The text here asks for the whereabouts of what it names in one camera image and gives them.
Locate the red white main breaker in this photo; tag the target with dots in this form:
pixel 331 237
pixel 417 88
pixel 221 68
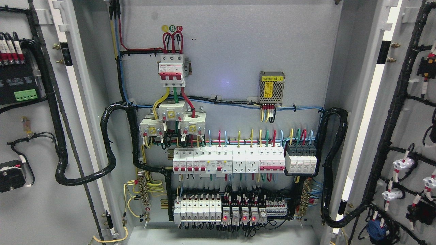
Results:
pixel 173 70

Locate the brass grounding bar left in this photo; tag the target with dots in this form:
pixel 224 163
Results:
pixel 144 191

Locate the lower relay terminal row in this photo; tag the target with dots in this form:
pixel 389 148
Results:
pixel 228 209

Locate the white socket breaker row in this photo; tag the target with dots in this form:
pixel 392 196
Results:
pixel 221 160

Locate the black surge protector block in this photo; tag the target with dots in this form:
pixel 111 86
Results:
pixel 300 160

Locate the grey cabinet body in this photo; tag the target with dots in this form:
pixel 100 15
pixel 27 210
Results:
pixel 229 42

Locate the grey cabinet door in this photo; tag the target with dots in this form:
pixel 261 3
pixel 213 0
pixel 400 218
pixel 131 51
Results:
pixel 380 148
pixel 44 134

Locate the black digital power meter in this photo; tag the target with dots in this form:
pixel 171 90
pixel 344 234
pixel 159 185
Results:
pixel 20 83

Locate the perforated metal power supply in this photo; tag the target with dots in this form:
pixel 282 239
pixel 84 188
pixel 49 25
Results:
pixel 271 87

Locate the brass grounding bar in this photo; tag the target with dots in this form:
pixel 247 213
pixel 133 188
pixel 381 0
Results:
pixel 144 191
pixel 305 197

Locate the white current transformer cluster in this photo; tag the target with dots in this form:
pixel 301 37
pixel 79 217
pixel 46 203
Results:
pixel 171 113

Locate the brass grounding bar right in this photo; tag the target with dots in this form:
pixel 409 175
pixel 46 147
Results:
pixel 305 197

